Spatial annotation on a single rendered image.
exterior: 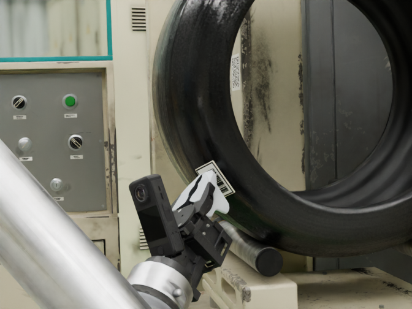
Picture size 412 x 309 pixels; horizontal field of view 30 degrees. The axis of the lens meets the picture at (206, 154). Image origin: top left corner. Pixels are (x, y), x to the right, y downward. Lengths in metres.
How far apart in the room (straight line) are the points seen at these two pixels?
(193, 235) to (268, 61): 0.61
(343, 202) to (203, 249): 0.51
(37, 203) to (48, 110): 1.09
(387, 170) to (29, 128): 0.85
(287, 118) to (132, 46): 3.33
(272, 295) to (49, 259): 0.51
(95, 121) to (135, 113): 2.96
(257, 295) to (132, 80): 3.71
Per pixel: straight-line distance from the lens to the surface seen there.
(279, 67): 1.59
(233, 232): 1.40
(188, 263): 1.07
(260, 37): 1.58
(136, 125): 4.85
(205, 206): 1.07
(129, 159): 4.84
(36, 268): 0.80
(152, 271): 1.00
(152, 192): 1.04
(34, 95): 1.89
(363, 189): 1.52
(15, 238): 0.80
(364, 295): 1.41
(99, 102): 1.89
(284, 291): 1.23
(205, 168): 1.18
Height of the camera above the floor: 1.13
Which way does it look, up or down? 3 degrees down
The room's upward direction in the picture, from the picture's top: 2 degrees counter-clockwise
